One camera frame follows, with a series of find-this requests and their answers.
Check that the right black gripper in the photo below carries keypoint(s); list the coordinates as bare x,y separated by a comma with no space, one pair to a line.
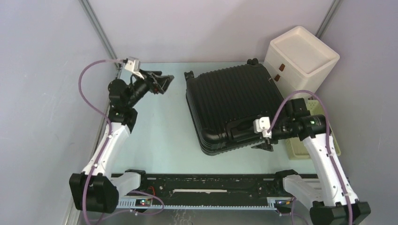
264,146

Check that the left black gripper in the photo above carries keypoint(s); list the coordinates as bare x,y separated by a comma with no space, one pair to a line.
163,82

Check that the black ribbed hard-shell suitcase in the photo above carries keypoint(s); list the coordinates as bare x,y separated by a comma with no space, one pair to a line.
224,104

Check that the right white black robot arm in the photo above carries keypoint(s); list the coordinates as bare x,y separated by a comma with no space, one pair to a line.
335,203

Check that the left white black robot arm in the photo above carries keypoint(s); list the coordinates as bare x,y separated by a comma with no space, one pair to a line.
94,189

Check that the pale yellow perforated basket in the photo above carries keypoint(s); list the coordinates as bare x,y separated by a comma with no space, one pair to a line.
315,138

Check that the white stacked drawer unit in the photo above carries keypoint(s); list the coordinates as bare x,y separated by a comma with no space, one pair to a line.
298,60

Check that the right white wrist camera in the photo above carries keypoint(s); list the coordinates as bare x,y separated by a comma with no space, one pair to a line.
262,126

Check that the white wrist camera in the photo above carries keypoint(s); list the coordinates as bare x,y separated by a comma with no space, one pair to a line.
132,65
262,126

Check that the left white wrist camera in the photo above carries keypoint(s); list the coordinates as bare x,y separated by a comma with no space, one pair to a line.
132,65

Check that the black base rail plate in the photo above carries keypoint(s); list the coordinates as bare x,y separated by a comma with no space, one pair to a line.
223,191

